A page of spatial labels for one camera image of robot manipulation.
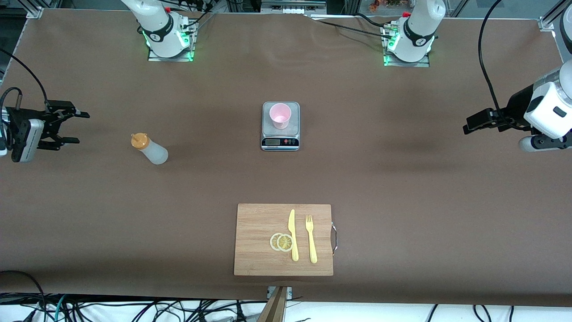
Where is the pink plastic cup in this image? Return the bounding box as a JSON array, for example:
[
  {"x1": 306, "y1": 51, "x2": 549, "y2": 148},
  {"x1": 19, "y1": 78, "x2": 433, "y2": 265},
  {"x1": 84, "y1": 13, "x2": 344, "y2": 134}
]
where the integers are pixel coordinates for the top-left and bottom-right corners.
[{"x1": 269, "y1": 103, "x2": 292, "y2": 130}]

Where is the yellow plastic knife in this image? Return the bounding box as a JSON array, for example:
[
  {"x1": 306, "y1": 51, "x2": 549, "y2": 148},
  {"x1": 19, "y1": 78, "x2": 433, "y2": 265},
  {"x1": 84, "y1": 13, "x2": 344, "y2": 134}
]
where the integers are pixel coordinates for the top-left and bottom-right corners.
[{"x1": 288, "y1": 209, "x2": 299, "y2": 262}]

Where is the black cable across table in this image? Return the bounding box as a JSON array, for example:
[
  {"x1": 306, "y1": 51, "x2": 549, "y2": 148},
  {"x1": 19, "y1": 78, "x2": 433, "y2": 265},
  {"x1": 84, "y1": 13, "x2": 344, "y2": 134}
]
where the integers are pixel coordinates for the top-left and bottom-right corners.
[{"x1": 304, "y1": 13, "x2": 396, "y2": 41}]

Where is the yellow plastic fork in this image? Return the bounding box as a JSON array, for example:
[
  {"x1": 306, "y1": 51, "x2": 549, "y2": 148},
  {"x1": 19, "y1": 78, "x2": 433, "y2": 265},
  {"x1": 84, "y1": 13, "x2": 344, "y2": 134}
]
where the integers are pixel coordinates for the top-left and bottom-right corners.
[{"x1": 305, "y1": 215, "x2": 318, "y2": 264}]

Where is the wooden post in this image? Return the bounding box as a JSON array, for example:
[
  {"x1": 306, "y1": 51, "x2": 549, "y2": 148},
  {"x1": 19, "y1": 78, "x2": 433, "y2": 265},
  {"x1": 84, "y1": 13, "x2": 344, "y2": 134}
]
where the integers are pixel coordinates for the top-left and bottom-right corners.
[{"x1": 257, "y1": 286, "x2": 287, "y2": 322}]

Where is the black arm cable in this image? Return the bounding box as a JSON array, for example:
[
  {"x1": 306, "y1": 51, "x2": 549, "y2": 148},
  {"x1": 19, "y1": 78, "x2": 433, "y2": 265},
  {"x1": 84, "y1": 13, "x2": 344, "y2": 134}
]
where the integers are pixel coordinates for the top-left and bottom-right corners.
[
  {"x1": 0, "y1": 47, "x2": 50, "y2": 112},
  {"x1": 478, "y1": 0, "x2": 537, "y2": 131}
]

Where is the teal floor cable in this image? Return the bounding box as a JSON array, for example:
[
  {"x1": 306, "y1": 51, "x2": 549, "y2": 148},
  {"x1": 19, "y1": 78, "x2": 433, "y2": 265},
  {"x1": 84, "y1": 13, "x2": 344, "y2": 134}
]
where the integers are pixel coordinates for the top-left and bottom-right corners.
[{"x1": 53, "y1": 294, "x2": 68, "y2": 322}]

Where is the wooden cutting board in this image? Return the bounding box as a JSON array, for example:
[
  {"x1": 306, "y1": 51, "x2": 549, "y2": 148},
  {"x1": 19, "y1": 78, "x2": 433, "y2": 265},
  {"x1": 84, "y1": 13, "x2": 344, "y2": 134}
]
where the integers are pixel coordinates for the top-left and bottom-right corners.
[{"x1": 234, "y1": 203, "x2": 338, "y2": 276}]

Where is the brown table cover sheet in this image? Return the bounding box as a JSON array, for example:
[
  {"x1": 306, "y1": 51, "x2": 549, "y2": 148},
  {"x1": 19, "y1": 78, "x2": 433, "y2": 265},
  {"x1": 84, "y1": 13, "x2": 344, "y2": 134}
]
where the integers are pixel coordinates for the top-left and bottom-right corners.
[{"x1": 0, "y1": 9, "x2": 572, "y2": 307}]

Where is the black floor cable loop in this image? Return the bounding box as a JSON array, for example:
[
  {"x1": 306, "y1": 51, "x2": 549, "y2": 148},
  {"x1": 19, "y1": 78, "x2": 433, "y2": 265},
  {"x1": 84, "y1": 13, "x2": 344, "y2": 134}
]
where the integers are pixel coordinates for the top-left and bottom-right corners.
[{"x1": 0, "y1": 270, "x2": 47, "y2": 322}]

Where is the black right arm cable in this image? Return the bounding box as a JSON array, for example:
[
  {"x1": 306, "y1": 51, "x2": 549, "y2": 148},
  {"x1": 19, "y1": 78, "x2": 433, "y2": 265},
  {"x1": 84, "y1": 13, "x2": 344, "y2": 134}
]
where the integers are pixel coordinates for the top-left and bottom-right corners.
[{"x1": 0, "y1": 47, "x2": 50, "y2": 112}]

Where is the translucent sauce bottle orange cap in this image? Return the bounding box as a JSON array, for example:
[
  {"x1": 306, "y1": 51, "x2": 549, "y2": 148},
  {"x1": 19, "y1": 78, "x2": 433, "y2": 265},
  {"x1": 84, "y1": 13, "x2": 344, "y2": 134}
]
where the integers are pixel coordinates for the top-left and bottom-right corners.
[{"x1": 130, "y1": 132, "x2": 169, "y2": 165}]

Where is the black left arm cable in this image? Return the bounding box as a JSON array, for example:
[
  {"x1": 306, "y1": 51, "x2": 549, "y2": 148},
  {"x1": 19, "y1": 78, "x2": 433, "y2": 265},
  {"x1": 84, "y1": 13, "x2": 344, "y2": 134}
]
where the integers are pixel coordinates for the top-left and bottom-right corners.
[{"x1": 478, "y1": 0, "x2": 537, "y2": 131}]

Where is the silver digital kitchen scale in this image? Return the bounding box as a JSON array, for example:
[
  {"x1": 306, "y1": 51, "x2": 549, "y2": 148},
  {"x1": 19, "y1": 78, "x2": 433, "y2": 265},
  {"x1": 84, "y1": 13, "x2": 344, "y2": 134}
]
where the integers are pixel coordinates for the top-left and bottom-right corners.
[{"x1": 261, "y1": 102, "x2": 300, "y2": 152}]

